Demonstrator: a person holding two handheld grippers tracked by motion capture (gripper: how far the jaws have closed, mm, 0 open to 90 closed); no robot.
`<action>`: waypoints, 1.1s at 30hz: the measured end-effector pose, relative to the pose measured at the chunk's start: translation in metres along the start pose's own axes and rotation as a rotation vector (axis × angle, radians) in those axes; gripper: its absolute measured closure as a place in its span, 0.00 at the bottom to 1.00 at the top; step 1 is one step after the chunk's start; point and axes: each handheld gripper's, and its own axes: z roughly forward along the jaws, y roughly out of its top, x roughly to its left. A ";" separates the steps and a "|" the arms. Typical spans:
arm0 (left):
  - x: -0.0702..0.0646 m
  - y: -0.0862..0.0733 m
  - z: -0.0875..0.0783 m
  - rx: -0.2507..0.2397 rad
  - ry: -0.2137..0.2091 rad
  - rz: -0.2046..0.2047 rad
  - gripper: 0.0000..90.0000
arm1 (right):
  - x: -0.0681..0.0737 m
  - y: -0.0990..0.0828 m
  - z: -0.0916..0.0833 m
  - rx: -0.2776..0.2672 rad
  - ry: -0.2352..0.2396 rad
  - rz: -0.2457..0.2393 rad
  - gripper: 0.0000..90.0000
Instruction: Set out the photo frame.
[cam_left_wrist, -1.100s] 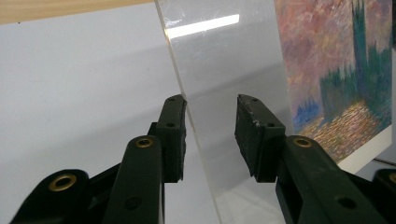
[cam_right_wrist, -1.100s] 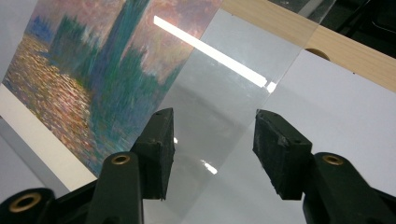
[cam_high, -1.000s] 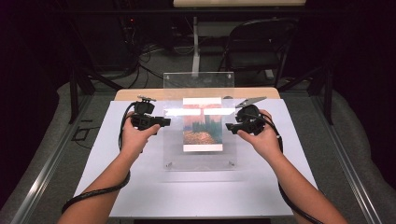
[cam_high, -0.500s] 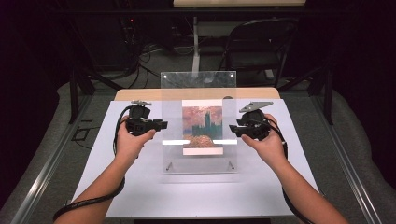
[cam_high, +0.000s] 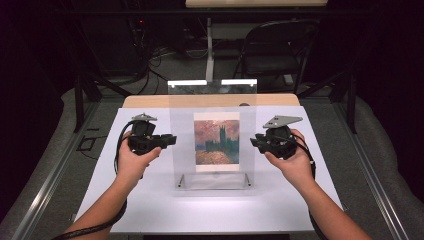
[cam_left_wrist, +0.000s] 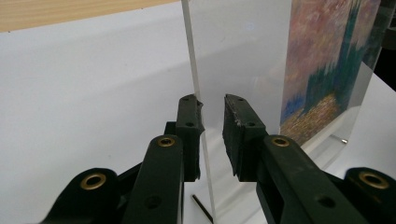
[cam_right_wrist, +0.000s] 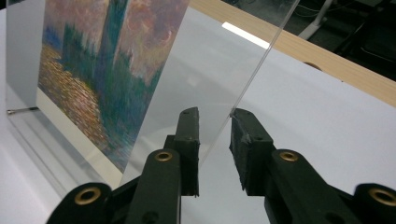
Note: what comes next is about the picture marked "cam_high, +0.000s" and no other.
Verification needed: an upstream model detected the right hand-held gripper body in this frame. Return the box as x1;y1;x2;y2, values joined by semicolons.
262;115;304;160

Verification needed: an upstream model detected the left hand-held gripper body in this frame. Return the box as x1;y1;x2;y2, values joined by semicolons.
128;113;161;156

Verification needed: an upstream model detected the clear acrylic photo frame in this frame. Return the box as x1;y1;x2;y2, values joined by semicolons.
167;78;258;191

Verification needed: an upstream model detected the painting print with white border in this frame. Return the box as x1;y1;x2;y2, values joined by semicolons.
193;111;241;173

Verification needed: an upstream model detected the person's left hand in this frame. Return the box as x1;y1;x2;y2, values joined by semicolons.
116;131;163;189

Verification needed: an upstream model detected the person's right hand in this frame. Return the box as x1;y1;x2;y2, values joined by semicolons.
264;129;316;193

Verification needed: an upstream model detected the wooden table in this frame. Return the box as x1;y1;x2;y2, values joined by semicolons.
122;93;301;109

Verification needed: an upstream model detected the black folding chair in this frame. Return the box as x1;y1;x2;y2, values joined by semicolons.
231;19;321;94

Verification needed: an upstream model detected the black metal stand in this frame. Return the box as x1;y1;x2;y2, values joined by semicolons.
296;64;358;135
73;64;134;134

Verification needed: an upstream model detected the white table board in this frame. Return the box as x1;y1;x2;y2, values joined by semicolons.
74;106;344;234

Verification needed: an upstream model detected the white-legged background desk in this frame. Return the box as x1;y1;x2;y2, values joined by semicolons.
184;0;329;83

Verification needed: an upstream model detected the black equipment rack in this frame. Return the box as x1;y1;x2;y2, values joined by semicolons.
124;0;188;76

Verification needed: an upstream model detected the black horizontal bar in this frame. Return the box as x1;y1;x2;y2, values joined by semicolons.
56;8;368;17

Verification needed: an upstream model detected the left hand-held gripper black cable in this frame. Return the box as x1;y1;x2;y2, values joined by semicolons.
49;119;141;240

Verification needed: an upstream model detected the hand-held gripper black cable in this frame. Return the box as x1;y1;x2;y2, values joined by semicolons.
289;131;330;240
49;119;141;240

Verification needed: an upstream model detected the right hand-held gripper black cable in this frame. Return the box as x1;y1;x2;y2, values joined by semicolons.
289;131;330;240

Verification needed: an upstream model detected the bundle of floor cables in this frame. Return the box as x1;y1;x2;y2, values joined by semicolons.
133;46;201;96

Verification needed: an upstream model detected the aluminium floor rail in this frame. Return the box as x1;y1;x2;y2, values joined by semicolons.
9;99;101;240
333;99;403;240

